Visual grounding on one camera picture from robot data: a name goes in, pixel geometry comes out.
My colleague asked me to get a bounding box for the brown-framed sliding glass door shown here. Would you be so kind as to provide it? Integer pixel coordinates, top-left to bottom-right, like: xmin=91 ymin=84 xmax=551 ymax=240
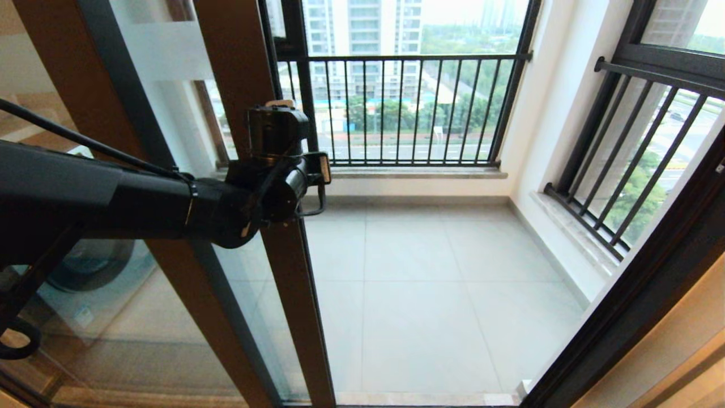
xmin=113 ymin=0 xmax=336 ymax=408

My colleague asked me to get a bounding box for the black zip tie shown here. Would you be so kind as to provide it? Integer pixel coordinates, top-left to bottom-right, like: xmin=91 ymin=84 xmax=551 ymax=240
xmin=182 ymin=172 xmax=200 ymax=227

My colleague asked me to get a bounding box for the black long window railing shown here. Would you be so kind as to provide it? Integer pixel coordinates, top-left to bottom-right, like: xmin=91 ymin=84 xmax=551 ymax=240
xmin=272 ymin=51 xmax=534 ymax=169

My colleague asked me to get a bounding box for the long grey stone window sill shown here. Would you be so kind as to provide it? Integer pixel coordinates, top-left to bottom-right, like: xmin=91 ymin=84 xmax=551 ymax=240
xmin=215 ymin=166 xmax=509 ymax=181

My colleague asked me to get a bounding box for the brown-framed fixed glass door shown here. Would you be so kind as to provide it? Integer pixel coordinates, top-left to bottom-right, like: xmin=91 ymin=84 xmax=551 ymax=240
xmin=0 ymin=0 xmax=284 ymax=408

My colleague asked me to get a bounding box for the silver front-load washing machine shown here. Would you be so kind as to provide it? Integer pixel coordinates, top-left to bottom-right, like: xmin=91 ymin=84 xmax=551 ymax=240
xmin=34 ymin=144 xmax=159 ymax=341

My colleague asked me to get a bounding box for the short grey stone window sill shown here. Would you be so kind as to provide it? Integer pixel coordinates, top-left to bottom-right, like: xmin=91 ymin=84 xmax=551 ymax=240
xmin=531 ymin=192 xmax=618 ymax=275

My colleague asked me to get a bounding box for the black short window railing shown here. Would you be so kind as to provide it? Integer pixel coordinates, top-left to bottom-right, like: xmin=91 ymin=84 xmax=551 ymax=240
xmin=545 ymin=57 xmax=725 ymax=262

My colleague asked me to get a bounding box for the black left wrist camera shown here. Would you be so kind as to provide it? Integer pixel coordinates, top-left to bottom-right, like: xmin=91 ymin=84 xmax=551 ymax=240
xmin=306 ymin=152 xmax=332 ymax=185

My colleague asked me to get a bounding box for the dark wide window frame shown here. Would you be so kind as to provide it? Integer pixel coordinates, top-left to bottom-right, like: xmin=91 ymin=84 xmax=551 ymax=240
xmin=258 ymin=0 xmax=544 ymax=169

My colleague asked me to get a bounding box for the black left camera cable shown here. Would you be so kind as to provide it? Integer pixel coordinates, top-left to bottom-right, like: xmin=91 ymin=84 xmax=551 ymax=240
xmin=296 ymin=181 xmax=329 ymax=218

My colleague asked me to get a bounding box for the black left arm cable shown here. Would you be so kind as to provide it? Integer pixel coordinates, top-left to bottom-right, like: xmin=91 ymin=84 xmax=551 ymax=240
xmin=0 ymin=97 xmax=196 ymax=183

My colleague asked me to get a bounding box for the cream wall shelf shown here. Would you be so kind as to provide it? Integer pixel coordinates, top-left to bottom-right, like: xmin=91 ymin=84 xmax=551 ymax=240
xmin=0 ymin=91 xmax=77 ymax=142

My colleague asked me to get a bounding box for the dark narrow window frame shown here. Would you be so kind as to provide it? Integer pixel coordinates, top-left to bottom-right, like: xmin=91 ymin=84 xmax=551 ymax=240
xmin=569 ymin=0 xmax=725 ymax=188

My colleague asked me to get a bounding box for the dark door frame jamb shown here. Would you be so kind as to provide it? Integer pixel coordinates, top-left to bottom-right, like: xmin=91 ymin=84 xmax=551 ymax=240
xmin=521 ymin=136 xmax=725 ymax=408

